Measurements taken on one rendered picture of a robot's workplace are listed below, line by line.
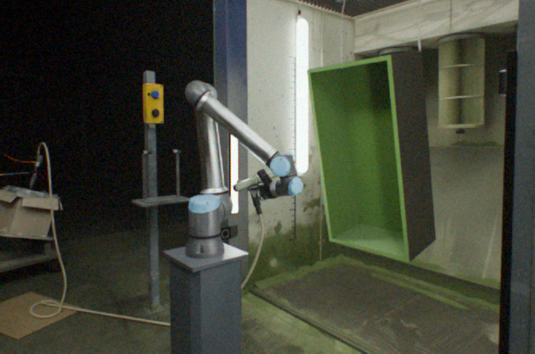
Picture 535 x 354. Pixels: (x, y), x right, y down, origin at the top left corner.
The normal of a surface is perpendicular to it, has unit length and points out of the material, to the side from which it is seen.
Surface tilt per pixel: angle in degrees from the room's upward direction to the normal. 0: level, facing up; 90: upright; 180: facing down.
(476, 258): 57
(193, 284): 90
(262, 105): 90
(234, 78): 90
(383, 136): 102
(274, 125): 90
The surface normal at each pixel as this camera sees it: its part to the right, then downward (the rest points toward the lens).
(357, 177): -0.73, 0.24
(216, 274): 0.64, 0.04
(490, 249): -0.65, -0.51
